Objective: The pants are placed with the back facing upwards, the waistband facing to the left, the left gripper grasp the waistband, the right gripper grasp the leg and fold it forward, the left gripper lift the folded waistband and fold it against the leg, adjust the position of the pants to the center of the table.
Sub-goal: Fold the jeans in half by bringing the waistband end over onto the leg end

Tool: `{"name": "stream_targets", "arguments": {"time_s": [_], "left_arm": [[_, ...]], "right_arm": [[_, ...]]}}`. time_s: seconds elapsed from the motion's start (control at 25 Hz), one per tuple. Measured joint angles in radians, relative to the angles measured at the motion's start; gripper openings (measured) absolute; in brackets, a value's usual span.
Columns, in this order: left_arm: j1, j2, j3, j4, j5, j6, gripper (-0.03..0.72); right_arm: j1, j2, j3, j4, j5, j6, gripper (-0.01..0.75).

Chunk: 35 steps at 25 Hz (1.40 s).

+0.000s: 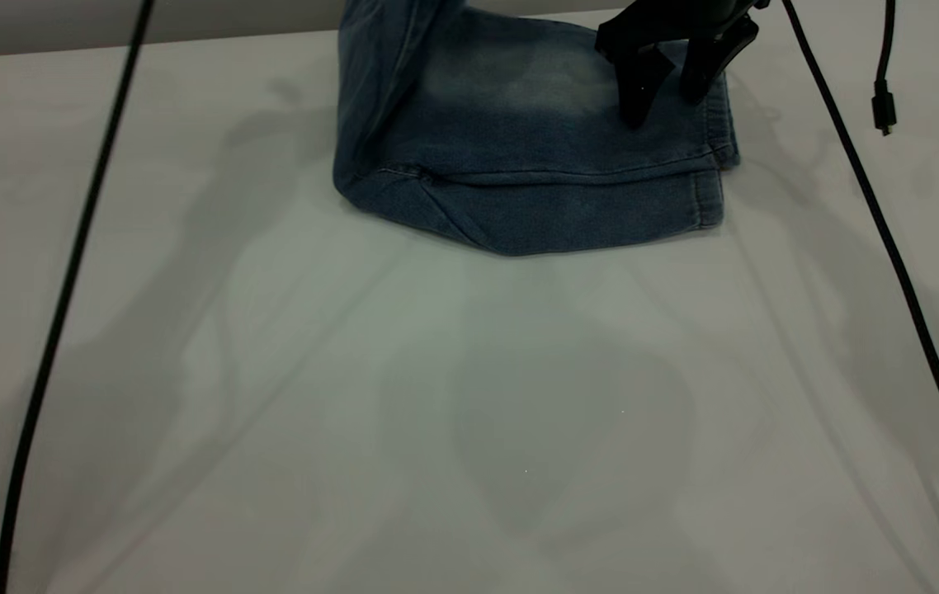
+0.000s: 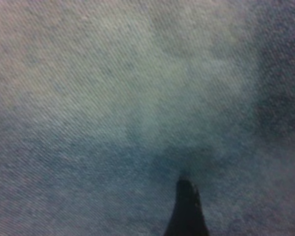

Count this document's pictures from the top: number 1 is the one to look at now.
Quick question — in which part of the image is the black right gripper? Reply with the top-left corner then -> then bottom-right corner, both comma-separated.
597,0 -> 769,130

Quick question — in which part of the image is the black dangling cable with plug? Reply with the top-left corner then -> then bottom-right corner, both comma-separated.
872,0 -> 899,138

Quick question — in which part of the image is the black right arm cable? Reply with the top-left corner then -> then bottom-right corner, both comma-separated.
781,0 -> 939,594

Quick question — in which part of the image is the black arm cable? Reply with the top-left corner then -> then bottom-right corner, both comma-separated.
781,0 -> 939,594
0,0 -> 157,594

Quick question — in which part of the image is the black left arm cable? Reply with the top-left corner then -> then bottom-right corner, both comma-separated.
0,0 -> 157,594

